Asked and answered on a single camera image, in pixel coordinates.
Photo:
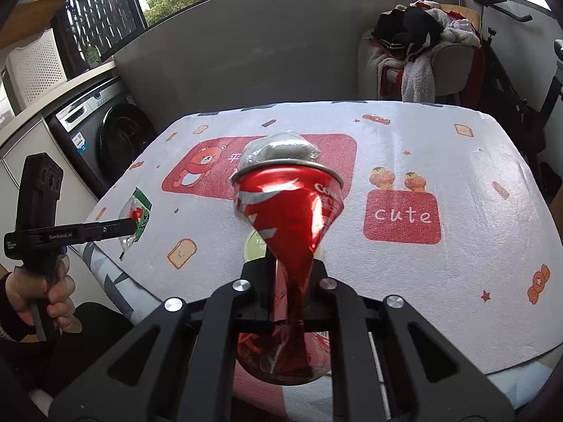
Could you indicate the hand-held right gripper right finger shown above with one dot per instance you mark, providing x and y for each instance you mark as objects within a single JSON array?
[{"x": 319, "y": 292}]

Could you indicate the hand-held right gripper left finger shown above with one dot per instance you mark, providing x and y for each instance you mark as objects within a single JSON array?
[{"x": 257, "y": 283}]

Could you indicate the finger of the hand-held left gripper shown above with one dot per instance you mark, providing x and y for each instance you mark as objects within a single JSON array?
[{"x": 112, "y": 227}]

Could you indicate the clear wrapper with green print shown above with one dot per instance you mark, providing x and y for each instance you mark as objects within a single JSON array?
[{"x": 140, "y": 204}]

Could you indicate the crushed red soda can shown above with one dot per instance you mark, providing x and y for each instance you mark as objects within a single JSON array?
[{"x": 286, "y": 202}]

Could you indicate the person's left forearm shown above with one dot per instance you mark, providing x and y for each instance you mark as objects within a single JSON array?
[{"x": 11, "y": 325}]

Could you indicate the person's left hand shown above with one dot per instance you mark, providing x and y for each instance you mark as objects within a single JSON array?
[{"x": 61, "y": 294}]

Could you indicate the grey washing machine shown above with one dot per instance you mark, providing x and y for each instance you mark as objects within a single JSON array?
[{"x": 118, "y": 136}]

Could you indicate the person's dark pants leg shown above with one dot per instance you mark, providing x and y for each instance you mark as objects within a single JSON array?
[{"x": 88, "y": 343}]

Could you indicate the white laundry basket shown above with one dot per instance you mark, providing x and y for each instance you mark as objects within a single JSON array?
[{"x": 37, "y": 66}]

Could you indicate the bear print tablecloth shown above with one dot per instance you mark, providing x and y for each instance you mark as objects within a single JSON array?
[{"x": 418, "y": 149}]

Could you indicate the perforated metal window screen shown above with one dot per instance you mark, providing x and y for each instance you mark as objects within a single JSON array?
[{"x": 101, "y": 13}]

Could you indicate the office chair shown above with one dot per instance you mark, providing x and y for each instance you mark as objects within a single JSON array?
[{"x": 457, "y": 63}]

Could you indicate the black exercise bike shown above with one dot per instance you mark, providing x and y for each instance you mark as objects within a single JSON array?
[{"x": 510, "y": 88}]

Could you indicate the chair with clothes pile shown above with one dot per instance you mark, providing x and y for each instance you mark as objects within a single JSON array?
[{"x": 418, "y": 26}]

